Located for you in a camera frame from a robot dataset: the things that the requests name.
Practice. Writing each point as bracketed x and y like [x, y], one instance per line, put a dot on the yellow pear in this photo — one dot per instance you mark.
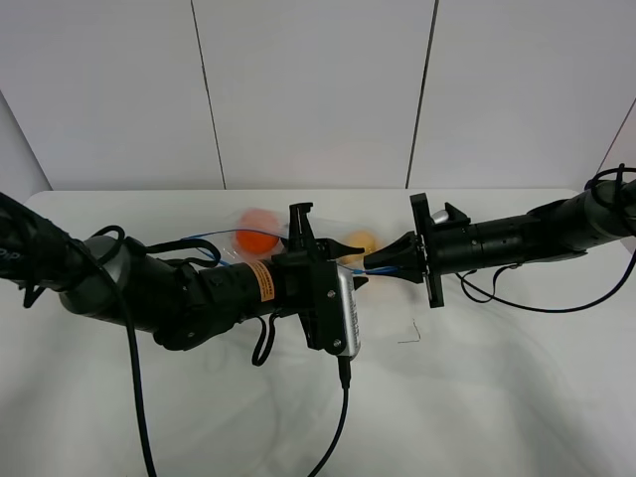
[366, 240]

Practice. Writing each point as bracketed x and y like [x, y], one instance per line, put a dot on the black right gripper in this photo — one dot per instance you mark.
[435, 241]

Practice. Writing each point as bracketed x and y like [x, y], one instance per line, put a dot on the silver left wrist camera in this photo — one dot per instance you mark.
[351, 335]

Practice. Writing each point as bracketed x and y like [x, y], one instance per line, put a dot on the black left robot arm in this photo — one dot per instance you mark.
[184, 302]

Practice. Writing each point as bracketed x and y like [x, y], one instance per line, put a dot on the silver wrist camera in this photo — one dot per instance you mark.
[440, 217]
[351, 335]

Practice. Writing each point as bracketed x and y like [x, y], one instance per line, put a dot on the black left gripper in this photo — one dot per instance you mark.
[306, 281]

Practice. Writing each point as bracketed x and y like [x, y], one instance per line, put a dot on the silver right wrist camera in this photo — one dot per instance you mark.
[440, 217]

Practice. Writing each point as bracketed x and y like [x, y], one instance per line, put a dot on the orange fruit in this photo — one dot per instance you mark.
[257, 231]

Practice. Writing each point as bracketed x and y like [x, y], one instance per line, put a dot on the clear bag with blue zipper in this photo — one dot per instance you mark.
[221, 250]

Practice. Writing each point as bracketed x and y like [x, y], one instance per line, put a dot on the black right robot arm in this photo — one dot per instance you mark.
[603, 212]

